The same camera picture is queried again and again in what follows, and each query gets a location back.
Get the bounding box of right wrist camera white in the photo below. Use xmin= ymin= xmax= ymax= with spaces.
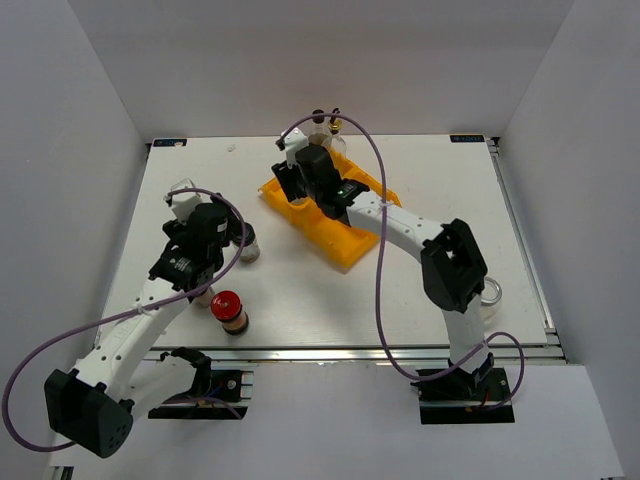
xmin=275 ymin=127 xmax=309 ymax=168

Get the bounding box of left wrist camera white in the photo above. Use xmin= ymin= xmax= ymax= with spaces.
xmin=164 ymin=178 xmax=202 ymax=224

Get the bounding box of right xdof label sticker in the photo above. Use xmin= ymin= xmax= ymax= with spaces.
xmin=449 ymin=134 xmax=485 ymax=143

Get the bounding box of black-cap spice jar left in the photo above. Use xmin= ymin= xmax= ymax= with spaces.
xmin=232 ymin=223 xmax=260 ymax=263

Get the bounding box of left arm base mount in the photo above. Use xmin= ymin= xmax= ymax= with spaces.
xmin=147 ymin=352 xmax=254 ymax=420

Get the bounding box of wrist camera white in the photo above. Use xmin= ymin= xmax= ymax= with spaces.
xmin=164 ymin=178 xmax=202 ymax=224
xmin=275 ymin=127 xmax=309 ymax=168

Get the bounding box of left xdof label sticker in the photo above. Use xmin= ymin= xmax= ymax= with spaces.
xmin=152 ymin=138 xmax=187 ymax=148

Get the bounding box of clear oil bottle gold spout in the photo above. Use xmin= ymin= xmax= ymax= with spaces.
xmin=328 ymin=107 xmax=347 ymax=156

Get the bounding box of black-cap white spice jar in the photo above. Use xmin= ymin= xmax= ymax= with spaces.
xmin=288 ymin=194 xmax=309 ymax=207

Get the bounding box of dark sauce bottle black cap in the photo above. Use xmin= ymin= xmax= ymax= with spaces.
xmin=308 ymin=109 xmax=330 ymax=149

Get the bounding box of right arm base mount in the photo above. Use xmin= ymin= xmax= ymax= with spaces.
xmin=411 ymin=368 xmax=515 ymax=425

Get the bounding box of xdof label sticker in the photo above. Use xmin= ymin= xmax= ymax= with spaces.
xmin=152 ymin=138 xmax=187 ymax=148
xmin=449 ymin=134 xmax=485 ymax=143

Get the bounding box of yellow four-compartment bin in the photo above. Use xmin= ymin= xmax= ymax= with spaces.
xmin=260 ymin=149 xmax=382 ymax=271

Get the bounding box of open clear glass jar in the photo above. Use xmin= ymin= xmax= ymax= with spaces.
xmin=480 ymin=276 xmax=503 ymax=325

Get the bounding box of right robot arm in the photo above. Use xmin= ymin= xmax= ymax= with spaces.
xmin=272 ymin=140 xmax=493 ymax=399

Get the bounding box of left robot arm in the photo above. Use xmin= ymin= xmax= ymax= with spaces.
xmin=44 ymin=192 xmax=247 ymax=458

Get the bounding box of grey-lid small spice jar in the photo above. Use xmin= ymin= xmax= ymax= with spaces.
xmin=193 ymin=286 xmax=215 ymax=308

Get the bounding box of red-lid spice jar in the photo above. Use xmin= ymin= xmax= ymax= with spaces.
xmin=210 ymin=290 xmax=249 ymax=335

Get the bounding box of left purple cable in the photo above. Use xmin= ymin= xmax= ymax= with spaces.
xmin=2 ymin=187 xmax=248 ymax=453

